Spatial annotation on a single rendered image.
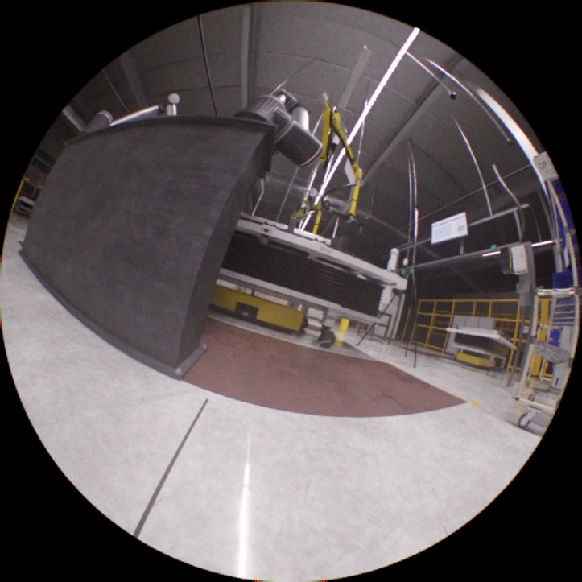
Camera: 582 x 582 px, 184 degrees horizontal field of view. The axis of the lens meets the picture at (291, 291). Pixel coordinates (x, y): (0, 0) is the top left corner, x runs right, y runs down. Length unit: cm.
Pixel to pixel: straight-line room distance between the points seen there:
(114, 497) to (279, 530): 22
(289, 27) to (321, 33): 133
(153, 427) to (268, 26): 1104
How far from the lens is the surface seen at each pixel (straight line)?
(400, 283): 183
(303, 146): 102
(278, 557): 32
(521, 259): 268
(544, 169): 175
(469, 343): 525
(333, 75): 1035
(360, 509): 40
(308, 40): 1032
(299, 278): 172
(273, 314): 184
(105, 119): 201
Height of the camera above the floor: 31
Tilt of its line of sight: 4 degrees up
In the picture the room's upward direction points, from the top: 17 degrees clockwise
